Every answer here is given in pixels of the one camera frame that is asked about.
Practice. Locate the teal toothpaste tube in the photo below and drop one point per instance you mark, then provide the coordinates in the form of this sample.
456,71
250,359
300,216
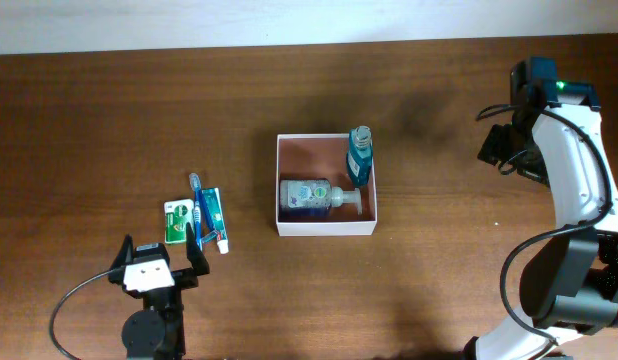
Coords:
213,202

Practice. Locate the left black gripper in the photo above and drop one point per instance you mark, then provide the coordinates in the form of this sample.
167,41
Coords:
188,278

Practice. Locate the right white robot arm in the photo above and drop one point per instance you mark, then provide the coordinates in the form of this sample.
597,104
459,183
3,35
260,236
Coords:
560,285

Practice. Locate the dark blue Dettol foam bottle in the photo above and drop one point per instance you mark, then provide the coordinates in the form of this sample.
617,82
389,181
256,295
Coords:
299,198

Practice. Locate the green white Dettol soap bar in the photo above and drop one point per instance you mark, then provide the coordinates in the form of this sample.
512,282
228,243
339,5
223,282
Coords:
178,215

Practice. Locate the blue white toothbrush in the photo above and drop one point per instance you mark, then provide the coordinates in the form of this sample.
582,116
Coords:
195,185

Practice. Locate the teal Listerine mouthwash bottle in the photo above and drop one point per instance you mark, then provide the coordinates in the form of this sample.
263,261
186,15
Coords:
359,157

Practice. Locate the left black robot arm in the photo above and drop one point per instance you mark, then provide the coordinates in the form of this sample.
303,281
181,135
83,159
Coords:
157,330

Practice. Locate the white open cardboard box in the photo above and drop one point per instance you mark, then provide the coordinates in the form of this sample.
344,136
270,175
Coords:
316,156

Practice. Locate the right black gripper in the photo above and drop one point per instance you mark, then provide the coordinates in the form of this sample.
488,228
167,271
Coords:
496,145

